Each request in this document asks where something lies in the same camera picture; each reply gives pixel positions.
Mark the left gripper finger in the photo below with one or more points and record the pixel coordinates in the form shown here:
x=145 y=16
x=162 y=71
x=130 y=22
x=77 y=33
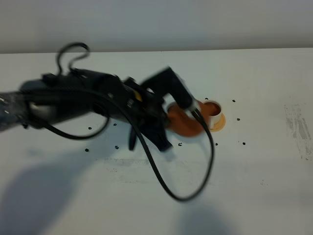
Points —
x=157 y=135

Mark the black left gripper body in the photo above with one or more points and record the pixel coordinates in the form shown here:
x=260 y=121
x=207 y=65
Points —
x=149 y=113

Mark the brown clay teapot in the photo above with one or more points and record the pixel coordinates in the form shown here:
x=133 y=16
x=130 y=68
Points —
x=181 y=124

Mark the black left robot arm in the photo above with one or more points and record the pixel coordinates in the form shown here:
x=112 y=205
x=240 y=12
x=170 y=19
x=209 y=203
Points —
x=53 y=99

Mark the left white teacup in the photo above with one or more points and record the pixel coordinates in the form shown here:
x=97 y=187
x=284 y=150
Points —
x=168 y=102

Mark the white teacup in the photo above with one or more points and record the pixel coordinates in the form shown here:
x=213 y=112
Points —
x=168 y=102
x=215 y=112

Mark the right white teacup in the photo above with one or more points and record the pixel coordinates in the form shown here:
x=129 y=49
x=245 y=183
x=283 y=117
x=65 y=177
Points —
x=215 y=112

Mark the right orange saucer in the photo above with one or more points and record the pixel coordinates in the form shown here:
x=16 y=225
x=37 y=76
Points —
x=219 y=125

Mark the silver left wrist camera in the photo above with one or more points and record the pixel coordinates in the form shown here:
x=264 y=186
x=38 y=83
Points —
x=168 y=82

